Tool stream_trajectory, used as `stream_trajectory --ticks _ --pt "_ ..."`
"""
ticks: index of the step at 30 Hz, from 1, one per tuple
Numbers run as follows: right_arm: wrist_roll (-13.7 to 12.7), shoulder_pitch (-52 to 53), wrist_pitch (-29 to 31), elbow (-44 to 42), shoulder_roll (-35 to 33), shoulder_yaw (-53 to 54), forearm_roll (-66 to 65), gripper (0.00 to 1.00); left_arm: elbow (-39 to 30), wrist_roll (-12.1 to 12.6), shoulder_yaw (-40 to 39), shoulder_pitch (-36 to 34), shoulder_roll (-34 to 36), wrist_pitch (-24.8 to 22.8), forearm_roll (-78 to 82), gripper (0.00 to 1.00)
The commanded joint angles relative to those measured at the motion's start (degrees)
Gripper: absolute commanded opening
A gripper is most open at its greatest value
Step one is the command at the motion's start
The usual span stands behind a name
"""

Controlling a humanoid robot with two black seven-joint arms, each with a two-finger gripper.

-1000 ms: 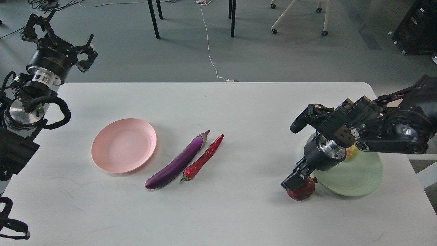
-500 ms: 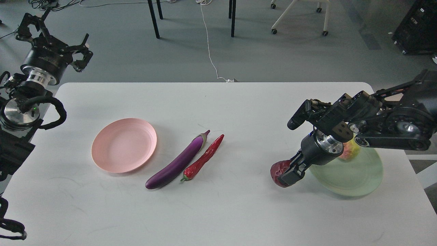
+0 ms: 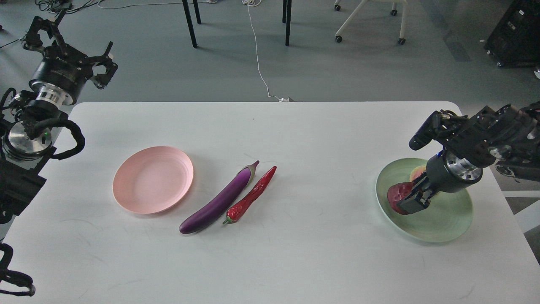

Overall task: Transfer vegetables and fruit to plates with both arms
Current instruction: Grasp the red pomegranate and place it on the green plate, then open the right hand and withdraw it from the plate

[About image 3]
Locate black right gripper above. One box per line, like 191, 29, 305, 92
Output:
397, 152, 483, 215

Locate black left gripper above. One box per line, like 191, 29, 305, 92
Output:
21, 9, 119, 106

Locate dark red pomegranate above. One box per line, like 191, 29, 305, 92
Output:
386, 182, 415, 215

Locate yellow pink guava fruit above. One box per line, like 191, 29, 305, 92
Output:
409, 165, 426, 182

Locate red chili pepper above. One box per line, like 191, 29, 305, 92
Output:
222, 166, 277, 225

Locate purple eggplant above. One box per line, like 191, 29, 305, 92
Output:
179, 161, 259, 234

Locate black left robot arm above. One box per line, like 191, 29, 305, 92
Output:
0, 8, 118, 225

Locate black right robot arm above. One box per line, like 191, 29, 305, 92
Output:
386, 103, 540, 215

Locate light green plate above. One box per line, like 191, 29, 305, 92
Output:
375, 158, 474, 243

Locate black table legs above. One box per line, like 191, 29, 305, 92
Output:
182, 0, 292, 49

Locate pink plate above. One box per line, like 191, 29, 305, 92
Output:
112, 146, 194, 215

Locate white office chair base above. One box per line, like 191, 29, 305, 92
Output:
334, 0, 409, 45

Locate black equipment case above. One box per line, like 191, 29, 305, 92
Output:
484, 0, 540, 68

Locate black cables on floor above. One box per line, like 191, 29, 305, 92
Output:
0, 0, 211, 51

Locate white cable on floor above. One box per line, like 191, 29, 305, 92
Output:
241, 0, 289, 102

